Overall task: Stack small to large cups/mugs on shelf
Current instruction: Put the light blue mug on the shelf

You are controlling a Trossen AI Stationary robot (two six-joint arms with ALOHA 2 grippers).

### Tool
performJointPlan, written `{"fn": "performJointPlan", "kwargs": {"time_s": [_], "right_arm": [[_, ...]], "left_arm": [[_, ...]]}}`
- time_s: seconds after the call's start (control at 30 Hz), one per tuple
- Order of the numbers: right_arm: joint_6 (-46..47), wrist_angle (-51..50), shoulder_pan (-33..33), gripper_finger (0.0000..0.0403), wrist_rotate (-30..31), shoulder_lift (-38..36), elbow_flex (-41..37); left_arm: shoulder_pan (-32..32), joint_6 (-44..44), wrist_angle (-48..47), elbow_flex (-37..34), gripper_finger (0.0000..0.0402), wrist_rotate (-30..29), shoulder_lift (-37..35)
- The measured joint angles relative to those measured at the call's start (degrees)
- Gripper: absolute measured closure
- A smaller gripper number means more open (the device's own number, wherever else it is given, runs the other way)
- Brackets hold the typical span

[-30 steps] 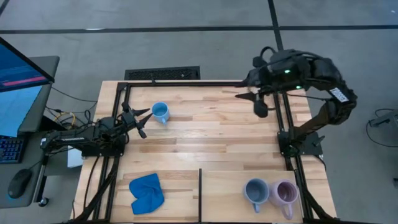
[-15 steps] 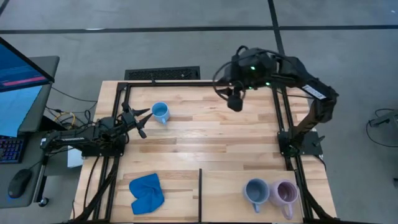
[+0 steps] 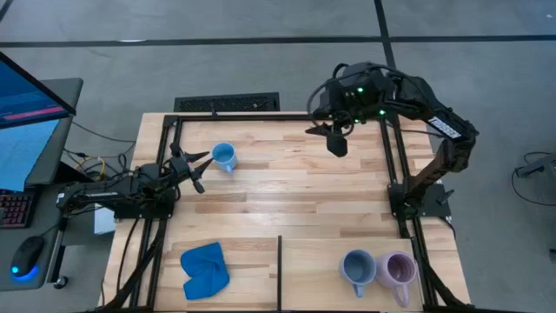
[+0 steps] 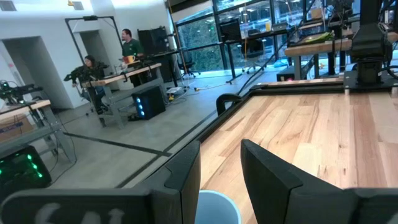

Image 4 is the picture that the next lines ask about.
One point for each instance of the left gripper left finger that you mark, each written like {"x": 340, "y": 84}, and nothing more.
{"x": 140, "y": 205}

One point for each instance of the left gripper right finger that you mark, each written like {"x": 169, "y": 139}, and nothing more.
{"x": 295, "y": 202}

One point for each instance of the light blue mug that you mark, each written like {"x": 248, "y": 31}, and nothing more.
{"x": 214, "y": 208}

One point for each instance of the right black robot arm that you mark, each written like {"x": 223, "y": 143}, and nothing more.
{"x": 370, "y": 43}

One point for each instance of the neighbour station black robot arm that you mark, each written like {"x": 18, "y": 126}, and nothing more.
{"x": 82, "y": 73}

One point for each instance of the computer tower blue lights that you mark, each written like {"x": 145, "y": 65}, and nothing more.
{"x": 150, "y": 102}

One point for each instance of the white power strip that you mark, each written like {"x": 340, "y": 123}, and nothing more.
{"x": 174, "y": 90}

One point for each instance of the computer tower green lights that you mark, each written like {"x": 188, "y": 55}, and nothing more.
{"x": 18, "y": 171}

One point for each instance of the wooden-top grey workbench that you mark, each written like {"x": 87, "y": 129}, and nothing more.
{"x": 124, "y": 76}

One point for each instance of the small wooden-top grey table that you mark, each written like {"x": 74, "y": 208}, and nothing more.
{"x": 37, "y": 104}

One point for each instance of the seated person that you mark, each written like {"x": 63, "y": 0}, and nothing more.
{"x": 93, "y": 67}

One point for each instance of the red mug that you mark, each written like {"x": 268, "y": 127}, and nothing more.
{"x": 125, "y": 59}

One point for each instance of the yellow mug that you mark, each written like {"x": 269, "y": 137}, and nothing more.
{"x": 131, "y": 59}

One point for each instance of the cardboard box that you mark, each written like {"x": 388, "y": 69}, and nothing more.
{"x": 14, "y": 127}

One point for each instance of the black mesh office chair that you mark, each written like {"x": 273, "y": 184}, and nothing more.
{"x": 186, "y": 60}

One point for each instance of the wooden-top black-leg table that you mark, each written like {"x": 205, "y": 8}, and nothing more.
{"x": 314, "y": 48}

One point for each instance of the standing person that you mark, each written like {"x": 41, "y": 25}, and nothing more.
{"x": 132, "y": 46}

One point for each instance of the black padded office chair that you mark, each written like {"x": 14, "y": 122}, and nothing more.
{"x": 253, "y": 48}

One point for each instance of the black cabinet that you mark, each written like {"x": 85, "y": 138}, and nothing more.
{"x": 154, "y": 40}

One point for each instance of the yellow cup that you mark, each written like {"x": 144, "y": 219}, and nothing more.
{"x": 268, "y": 26}

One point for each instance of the black desk monitor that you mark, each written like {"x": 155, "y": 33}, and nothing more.
{"x": 230, "y": 30}

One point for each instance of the black aluminium table frame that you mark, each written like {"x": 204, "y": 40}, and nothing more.
{"x": 295, "y": 89}

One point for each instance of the black tall frame stand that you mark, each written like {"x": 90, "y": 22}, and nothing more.
{"x": 70, "y": 31}

